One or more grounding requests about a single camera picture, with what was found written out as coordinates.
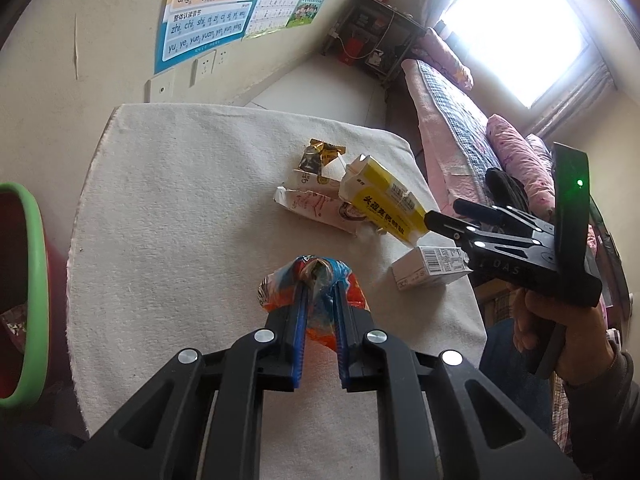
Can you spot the small white box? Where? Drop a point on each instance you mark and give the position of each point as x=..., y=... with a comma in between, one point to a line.
x=425, y=267

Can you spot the dark metal shelf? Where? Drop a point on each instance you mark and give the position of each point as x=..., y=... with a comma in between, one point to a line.
x=395, y=25

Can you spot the pink floral bolster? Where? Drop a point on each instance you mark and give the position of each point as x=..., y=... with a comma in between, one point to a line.
x=520, y=155

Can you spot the person's right forearm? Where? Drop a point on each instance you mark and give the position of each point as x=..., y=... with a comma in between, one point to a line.
x=610, y=410

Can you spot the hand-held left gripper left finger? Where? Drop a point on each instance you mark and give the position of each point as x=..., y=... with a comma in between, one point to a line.
x=300, y=320

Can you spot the person's blue jeans leg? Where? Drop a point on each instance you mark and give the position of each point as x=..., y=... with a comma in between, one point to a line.
x=510, y=375

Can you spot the person's right hand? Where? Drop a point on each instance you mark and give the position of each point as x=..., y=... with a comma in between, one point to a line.
x=585, y=340

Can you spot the yellow and white box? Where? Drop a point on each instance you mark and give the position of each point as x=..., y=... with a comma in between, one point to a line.
x=380, y=200

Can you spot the pink pillow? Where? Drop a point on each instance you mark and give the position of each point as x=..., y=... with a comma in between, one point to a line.
x=445, y=57

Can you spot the bed with pink quilt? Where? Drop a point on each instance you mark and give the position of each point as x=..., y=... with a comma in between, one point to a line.
x=450, y=125

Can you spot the pink and white carton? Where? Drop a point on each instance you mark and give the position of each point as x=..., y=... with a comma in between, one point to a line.
x=310, y=202

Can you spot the red box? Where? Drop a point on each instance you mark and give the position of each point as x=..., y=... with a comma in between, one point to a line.
x=352, y=50

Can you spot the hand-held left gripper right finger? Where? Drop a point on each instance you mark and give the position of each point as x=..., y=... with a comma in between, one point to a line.
x=340, y=320

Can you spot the white towel mat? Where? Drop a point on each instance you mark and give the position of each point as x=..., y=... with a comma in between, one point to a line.
x=175, y=210

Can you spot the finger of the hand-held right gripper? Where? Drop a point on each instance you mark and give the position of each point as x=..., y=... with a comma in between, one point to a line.
x=450, y=227
x=495, y=216

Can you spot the blue wall poster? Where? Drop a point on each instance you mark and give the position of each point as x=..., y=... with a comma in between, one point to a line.
x=210, y=10

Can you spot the beige curtain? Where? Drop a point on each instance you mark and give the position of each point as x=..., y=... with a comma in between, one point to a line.
x=575, y=95

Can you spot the red bin with green rim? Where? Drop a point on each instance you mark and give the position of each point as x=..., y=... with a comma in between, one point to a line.
x=37, y=285

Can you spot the bright window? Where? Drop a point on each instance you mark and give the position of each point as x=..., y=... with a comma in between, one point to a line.
x=515, y=30

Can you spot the orange and blue snack bag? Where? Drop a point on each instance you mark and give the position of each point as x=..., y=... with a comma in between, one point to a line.
x=352, y=290

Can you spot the white wall socket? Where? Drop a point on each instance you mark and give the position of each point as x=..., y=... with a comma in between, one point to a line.
x=219, y=63
x=202, y=71

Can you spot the black cloth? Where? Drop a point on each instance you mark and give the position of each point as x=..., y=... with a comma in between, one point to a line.
x=505, y=187

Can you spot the yellow and black candy wrapper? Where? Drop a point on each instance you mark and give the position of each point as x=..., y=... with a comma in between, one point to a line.
x=312, y=160

